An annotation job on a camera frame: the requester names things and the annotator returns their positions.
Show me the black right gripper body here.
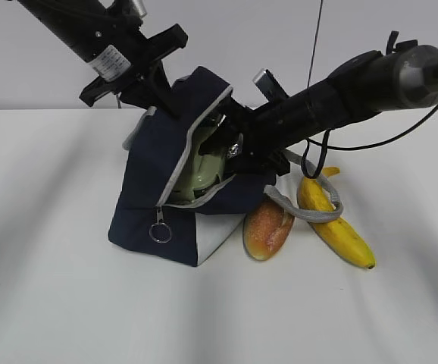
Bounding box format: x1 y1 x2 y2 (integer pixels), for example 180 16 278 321
224 98 290 176

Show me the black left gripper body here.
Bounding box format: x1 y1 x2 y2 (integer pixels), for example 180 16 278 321
78 17 188 106

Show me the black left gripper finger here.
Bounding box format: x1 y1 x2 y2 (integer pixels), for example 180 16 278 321
120 85 155 109
144 64 181 118

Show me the green lidded glass container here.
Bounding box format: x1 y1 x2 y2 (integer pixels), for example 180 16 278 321
167 125 235 206

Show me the yellow banana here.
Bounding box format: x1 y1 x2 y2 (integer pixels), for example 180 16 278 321
297 177 376 269

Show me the brown bread roll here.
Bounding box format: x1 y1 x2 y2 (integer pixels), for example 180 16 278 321
242 197 295 262

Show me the navy and white lunch bag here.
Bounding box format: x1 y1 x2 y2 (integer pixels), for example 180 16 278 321
107 66 344 268

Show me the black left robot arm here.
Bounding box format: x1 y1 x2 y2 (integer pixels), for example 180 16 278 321
21 1 188 118

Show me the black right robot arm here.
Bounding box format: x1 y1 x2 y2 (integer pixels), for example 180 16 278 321
226 42 438 175

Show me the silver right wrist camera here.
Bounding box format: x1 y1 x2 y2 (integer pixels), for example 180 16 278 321
252 68 289 102

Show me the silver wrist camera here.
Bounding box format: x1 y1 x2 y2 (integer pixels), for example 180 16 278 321
252 68 289 102
108 0 150 20

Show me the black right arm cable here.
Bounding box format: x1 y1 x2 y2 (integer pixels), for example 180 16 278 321
301 89 438 179

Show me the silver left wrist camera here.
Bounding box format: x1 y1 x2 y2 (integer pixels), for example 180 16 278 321
108 0 150 20

